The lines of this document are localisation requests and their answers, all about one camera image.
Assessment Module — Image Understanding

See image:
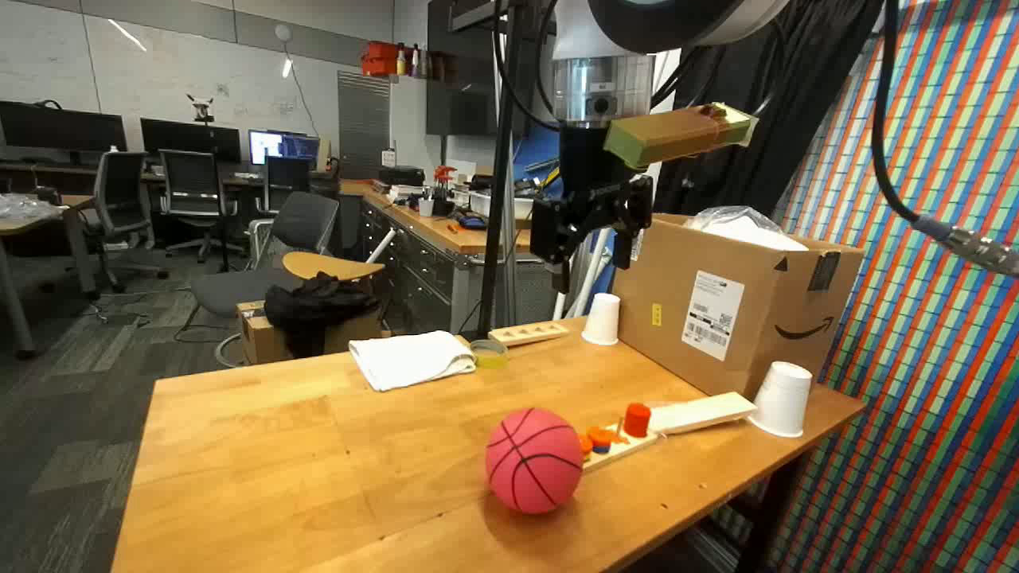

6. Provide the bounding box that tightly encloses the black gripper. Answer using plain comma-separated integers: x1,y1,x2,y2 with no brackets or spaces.
528,123,656,268

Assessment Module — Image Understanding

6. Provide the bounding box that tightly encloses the pink basketball toy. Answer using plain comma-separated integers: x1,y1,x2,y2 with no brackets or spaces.
483,403,585,519

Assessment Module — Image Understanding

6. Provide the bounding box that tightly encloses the blue board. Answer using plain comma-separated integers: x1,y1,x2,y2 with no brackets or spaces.
511,123,568,183

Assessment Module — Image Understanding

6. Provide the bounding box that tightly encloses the white paper cup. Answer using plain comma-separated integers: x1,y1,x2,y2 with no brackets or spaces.
580,289,623,349
747,358,819,442

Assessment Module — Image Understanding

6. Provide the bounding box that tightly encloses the tan block with green ends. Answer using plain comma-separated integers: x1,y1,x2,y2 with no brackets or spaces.
602,98,765,175

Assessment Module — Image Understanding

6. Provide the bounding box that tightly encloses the pale wooden strip with holes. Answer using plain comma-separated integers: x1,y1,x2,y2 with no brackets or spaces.
483,318,574,353

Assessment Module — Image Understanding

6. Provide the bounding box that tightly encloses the white plastic bag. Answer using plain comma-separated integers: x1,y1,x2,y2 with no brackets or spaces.
683,202,811,253

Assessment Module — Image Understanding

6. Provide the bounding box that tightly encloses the small yellow-green bowl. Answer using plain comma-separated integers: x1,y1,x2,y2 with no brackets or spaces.
470,336,512,373

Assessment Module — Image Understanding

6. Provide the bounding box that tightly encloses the wooden counter with drawers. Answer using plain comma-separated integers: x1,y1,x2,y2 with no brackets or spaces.
338,175,560,335

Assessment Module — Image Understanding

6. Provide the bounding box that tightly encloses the red cylinder block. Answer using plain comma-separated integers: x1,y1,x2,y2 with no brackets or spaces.
621,398,656,440

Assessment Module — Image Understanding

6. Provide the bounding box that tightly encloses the large cardboard shipping box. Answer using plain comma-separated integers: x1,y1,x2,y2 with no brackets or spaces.
612,209,865,401

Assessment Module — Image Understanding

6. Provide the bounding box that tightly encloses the white flat rectangular block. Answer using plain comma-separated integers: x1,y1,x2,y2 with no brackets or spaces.
646,388,760,440

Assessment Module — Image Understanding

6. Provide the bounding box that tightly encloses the white folded cloth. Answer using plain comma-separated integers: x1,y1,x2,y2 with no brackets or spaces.
349,326,481,393

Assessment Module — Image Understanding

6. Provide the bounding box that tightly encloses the black curtain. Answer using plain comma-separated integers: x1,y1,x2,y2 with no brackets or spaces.
651,0,889,224

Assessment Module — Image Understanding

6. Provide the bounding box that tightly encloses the grey door panel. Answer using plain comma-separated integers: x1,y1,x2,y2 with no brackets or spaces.
334,70,394,182

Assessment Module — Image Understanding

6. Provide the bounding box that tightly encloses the red storage box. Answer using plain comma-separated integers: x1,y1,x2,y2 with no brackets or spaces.
358,38,401,82

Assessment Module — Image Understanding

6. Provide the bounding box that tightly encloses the round wooden stool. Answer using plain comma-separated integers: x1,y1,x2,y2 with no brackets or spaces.
277,249,389,289

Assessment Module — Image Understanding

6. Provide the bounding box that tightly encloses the black office chair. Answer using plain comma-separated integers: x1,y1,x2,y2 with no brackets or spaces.
260,270,382,358
91,146,177,295
260,152,319,217
156,146,249,274

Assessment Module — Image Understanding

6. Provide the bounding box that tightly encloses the grey office chair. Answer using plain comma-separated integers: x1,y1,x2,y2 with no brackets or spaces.
188,187,349,322

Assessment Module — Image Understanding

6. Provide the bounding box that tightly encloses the lit blue computer monitor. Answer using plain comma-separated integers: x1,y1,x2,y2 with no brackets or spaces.
247,126,323,167

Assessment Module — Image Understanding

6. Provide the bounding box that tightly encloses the small cardboard floor box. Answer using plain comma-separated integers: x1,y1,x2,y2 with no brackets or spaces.
233,295,385,368

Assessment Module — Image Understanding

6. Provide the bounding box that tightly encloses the wooden work table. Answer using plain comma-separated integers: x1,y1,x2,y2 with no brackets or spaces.
109,316,870,573

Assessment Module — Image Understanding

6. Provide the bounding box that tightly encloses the colourful woven backdrop cloth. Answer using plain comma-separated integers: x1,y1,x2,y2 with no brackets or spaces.
730,0,1019,573

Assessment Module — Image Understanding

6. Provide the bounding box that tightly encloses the dark computer monitor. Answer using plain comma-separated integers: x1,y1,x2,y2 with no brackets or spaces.
138,115,247,165

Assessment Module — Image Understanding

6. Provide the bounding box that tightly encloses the office desk with clutter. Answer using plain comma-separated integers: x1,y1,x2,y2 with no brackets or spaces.
0,187,101,358

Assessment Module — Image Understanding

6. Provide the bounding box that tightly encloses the wide dark monitor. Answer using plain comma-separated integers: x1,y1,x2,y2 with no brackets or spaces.
0,98,132,167

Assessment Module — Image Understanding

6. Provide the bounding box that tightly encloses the black camera stand pole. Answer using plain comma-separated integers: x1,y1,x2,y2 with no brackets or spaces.
472,0,536,344

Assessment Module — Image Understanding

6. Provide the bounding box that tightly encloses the dark wall panel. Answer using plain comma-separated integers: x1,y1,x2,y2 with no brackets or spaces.
424,0,505,139

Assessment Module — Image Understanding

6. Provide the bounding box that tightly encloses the orange and blue stacker ring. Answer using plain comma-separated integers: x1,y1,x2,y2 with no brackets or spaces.
585,420,621,454

